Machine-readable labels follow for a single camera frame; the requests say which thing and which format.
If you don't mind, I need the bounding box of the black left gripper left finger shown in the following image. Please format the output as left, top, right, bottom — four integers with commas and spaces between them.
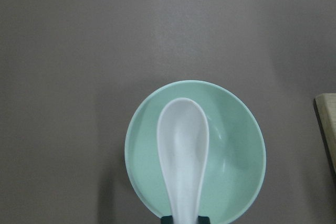
160, 216, 174, 224

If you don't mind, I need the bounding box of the bamboo cutting board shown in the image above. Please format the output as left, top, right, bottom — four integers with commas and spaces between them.
315, 93, 335, 170

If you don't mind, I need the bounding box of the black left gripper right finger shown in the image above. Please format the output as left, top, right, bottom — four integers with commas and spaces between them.
197, 216, 210, 224

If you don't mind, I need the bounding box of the green bowl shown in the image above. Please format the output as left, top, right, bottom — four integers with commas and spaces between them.
124, 80, 266, 223

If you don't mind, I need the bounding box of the white ceramic spoon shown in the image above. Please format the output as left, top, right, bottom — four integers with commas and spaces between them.
156, 98, 209, 223

